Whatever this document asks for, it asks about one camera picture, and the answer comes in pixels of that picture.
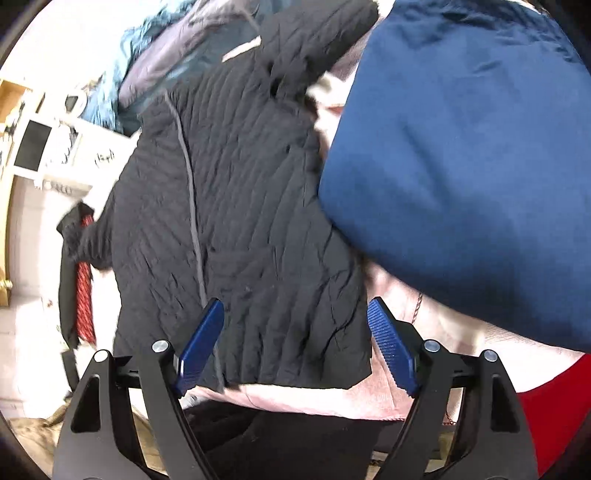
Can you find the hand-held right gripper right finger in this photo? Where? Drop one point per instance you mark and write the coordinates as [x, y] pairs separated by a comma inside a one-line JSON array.
[[392, 350]]

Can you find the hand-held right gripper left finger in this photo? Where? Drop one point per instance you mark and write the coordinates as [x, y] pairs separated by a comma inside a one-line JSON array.
[[201, 344]]

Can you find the black quilted jacket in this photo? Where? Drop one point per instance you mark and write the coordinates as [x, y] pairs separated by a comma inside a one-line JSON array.
[[254, 207]]

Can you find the pink striped bed sheet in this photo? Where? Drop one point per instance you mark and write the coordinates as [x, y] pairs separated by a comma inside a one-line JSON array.
[[323, 401]]

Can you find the black and red cloth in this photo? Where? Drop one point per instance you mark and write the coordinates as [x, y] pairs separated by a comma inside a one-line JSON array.
[[83, 295]]

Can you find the dark cloth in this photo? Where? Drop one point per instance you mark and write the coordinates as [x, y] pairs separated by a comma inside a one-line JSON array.
[[286, 443]]

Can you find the beige cloth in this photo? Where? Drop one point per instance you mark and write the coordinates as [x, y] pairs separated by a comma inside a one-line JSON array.
[[37, 434]]

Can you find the navy blue garment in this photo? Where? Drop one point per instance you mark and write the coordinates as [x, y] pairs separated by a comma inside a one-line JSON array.
[[461, 161]]

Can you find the white desk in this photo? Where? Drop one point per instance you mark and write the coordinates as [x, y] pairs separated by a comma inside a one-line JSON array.
[[101, 157]]

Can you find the white computer monitor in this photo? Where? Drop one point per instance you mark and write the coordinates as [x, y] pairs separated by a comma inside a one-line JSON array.
[[33, 143]]

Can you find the wooden wall shelf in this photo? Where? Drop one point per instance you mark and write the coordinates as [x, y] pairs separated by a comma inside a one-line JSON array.
[[11, 92]]

